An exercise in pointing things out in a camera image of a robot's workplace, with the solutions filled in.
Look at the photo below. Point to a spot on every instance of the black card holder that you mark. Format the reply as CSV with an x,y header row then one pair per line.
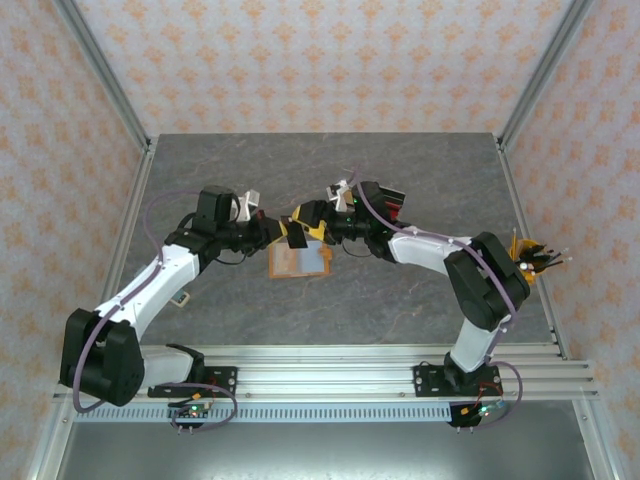
x,y
392,192

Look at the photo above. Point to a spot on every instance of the clear acrylic organizer box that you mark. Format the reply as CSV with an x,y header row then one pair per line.
x,y
402,215

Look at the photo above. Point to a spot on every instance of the orange leather card holder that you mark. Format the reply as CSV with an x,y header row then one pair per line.
x,y
274,274

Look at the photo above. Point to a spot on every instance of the teal and tan credit card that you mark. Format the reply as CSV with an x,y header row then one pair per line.
x,y
181,300

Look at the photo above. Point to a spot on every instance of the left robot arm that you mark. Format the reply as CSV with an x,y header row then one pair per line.
x,y
100,360

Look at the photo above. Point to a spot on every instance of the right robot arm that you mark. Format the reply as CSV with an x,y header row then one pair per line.
x,y
485,280

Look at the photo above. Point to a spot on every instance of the red card holder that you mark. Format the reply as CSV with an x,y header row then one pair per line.
x,y
395,207

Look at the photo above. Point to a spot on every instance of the tan striped credit card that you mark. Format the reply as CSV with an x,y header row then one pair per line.
x,y
284,261

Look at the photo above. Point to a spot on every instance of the red black power lead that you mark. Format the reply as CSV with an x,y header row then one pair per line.
x,y
467,411
200,397

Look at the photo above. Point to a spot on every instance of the small controller circuit board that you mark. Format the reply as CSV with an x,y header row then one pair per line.
x,y
482,411
192,411

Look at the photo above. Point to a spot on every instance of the grey metal panel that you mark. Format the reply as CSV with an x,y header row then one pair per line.
x,y
325,450

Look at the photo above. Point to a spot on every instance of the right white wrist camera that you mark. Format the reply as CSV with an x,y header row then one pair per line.
x,y
340,197

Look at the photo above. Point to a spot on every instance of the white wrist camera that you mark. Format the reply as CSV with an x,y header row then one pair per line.
x,y
247,205
340,197

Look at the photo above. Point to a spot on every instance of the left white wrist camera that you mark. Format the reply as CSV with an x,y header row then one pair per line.
x,y
247,205

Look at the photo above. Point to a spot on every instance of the aluminium side rail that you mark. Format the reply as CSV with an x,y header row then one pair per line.
x,y
141,180
511,180

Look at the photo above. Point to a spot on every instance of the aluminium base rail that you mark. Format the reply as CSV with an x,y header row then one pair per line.
x,y
325,375

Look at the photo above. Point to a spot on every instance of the aluminium corner post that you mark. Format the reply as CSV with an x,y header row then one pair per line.
x,y
545,75
104,75

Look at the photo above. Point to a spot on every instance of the aluminium lower frame bar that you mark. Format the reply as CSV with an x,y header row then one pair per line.
x,y
597,450
47,450

